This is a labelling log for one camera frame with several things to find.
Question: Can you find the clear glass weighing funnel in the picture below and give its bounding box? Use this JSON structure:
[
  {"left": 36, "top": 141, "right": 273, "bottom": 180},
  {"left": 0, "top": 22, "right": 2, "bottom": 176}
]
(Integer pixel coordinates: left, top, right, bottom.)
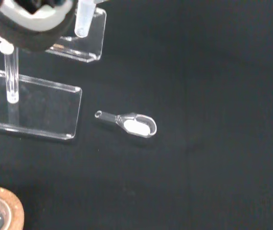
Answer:
[{"left": 94, "top": 110, "right": 158, "bottom": 139}]

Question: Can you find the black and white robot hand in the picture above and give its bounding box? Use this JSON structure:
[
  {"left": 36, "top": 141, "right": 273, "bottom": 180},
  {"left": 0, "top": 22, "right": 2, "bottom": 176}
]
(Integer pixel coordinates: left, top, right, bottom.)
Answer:
[{"left": 0, "top": 0, "right": 80, "bottom": 52}]

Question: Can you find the black bench cloth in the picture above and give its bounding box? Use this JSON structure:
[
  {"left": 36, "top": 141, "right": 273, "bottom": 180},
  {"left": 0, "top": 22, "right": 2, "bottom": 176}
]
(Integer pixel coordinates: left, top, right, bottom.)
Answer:
[{"left": 0, "top": 0, "right": 273, "bottom": 230}]

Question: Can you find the brown cork ring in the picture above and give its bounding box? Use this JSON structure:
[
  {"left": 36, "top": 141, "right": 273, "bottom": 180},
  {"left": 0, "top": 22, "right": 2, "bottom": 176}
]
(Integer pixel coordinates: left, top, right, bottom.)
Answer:
[{"left": 0, "top": 186, "right": 25, "bottom": 230}]

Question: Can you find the clear acrylic funnel stand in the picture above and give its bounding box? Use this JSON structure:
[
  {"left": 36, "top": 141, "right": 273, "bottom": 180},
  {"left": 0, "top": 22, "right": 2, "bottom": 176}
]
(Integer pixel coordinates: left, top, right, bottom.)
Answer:
[{"left": 0, "top": 7, "right": 107, "bottom": 142}]

